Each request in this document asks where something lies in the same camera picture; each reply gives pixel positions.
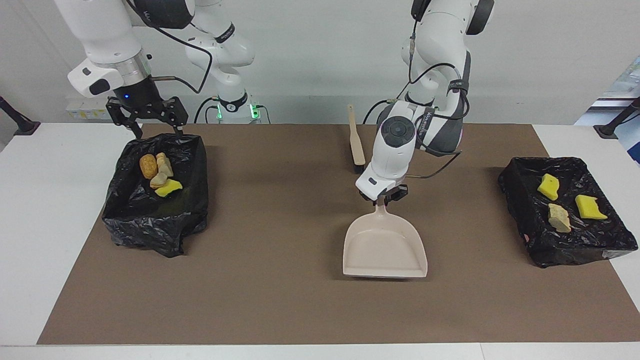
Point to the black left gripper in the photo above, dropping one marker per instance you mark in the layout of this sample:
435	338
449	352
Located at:
395	192

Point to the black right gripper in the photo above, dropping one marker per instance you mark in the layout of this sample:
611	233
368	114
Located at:
140	97

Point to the beige plastic dustpan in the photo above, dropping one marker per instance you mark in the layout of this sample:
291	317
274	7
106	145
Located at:
385	250

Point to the brown oval bread roll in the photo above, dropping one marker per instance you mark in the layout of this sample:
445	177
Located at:
148	166

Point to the pale bread slice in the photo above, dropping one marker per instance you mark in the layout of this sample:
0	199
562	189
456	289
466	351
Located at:
164	165

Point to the beige brush with black bristles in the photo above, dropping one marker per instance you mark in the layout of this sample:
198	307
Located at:
356	142

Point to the small croissant bread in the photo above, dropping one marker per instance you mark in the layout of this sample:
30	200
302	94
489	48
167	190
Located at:
158	181
559	218

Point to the green and yellow sponge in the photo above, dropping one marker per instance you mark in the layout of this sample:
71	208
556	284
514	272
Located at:
169	188

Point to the notched yellow sponge piece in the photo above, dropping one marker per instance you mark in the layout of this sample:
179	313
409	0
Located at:
590	207

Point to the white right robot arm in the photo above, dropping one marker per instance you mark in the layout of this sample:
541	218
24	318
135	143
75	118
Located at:
105	40

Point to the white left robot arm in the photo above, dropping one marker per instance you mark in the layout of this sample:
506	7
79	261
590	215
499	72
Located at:
400	145

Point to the tall bin with black bag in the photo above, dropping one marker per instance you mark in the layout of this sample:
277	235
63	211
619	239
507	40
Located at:
150	220

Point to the shallow bin with black bag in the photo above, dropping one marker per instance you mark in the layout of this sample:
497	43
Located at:
560	240

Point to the white box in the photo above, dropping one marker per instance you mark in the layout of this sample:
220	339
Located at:
82	111

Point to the black stand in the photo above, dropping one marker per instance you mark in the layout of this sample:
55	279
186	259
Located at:
607	131
25	127

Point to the brown table mat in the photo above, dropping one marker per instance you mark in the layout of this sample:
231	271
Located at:
250	300

